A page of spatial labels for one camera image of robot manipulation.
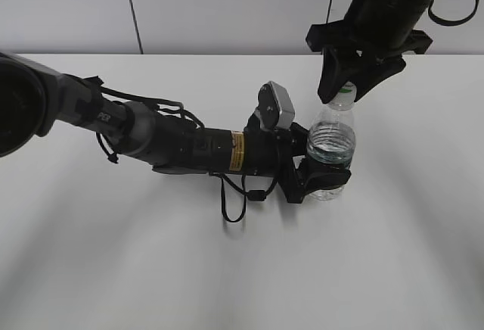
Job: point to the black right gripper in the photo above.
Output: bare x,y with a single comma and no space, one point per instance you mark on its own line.
385,27

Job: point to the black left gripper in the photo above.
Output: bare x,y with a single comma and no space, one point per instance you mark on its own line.
271,153

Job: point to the white green bottle cap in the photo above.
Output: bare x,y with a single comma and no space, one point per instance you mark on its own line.
345,98

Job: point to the clear cestbon water bottle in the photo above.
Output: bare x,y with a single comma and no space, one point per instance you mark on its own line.
332,138

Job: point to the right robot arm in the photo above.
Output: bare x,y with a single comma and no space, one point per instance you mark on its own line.
366,46

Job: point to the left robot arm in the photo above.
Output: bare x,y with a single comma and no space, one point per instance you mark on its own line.
163,133

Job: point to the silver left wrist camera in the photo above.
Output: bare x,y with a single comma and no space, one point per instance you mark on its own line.
275,109

